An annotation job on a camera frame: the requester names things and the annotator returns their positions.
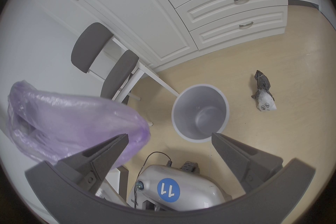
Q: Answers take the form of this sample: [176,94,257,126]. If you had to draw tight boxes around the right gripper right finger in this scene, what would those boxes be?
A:
[211,132,284,194]

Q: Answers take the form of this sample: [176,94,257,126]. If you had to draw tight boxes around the purple plastic bag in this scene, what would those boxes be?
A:
[7,80,151,169]

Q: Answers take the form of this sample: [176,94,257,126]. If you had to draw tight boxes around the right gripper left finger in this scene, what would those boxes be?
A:
[56,134,129,190]

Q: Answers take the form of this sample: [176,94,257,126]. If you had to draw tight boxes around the white printed wrapper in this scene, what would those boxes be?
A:
[256,90,277,112]

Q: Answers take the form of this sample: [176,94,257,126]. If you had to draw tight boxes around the grey seat white chair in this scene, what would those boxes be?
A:
[71,22,182,127]

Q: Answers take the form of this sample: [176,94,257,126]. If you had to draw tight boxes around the black cable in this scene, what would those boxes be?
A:
[134,152,172,208]

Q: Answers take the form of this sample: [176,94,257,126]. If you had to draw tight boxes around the white trash bin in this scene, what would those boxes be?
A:
[171,83,229,144]

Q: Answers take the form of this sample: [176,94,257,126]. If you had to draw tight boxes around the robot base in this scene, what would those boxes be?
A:
[94,161,233,211]

